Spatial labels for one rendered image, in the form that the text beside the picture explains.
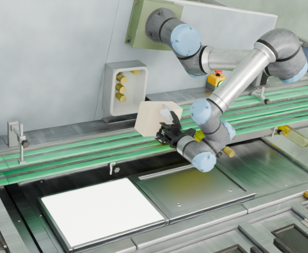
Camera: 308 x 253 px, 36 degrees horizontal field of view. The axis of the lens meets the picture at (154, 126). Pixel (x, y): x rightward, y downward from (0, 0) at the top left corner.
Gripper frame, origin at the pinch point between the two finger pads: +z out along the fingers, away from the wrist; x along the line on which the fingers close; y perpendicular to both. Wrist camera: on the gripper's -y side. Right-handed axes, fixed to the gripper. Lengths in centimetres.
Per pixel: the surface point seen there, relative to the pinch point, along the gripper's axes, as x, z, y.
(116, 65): -11.5, 31.9, 6.6
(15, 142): 20, 24, 50
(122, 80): -5.7, 28.9, 3.8
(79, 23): -27, 35, 26
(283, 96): -5, 16, -88
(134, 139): 17.1, 15.8, -0.8
